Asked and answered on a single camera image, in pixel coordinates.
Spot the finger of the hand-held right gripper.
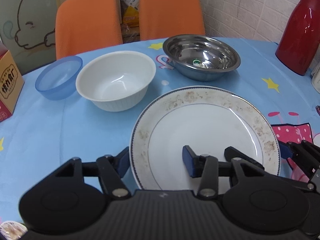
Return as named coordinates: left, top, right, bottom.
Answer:
left=278, top=139, right=320, bottom=180
left=285, top=176, right=317, bottom=193

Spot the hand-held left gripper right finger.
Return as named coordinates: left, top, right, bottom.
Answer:
left=182, top=145, right=284, bottom=199

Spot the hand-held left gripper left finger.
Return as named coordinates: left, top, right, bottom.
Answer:
left=54, top=147, right=132, bottom=200

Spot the white plate with floral rim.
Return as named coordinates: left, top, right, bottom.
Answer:
left=129, top=86, right=281, bottom=191

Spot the white container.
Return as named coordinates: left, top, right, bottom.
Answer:
left=310, top=62, right=320, bottom=93

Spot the white ribbed bowl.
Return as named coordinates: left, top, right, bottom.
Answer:
left=75, top=51, right=157, bottom=112

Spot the stainless steel bowl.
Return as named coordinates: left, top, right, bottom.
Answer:
left=162, top=34, right=241, bottom=82

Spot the blue translucent plastic bowl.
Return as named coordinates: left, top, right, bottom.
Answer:
left=35, top=56, right=83, bottom=101

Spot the red thermos jug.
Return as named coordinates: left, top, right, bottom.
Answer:
left=275, top=0, right=320, bottom=76

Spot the small patterned dish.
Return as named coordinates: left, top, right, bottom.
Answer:
left=0, top=221, right=27, bottom=240

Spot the brown cardboard box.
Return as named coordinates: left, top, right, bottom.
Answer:
left=0, top=44, right=25, bottom=122

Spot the orange chair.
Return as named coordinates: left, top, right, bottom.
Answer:
left=139, top=0, right=206, bottom=41
left=55, top=0, right=123, bottom=60

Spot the yellow plastic bag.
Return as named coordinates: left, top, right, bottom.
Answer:
left=118, top=0, right=141, bottom=28

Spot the cartoon animal wall panel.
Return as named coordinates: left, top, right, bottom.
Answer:
left=0, top=0, right=58, bottom=75

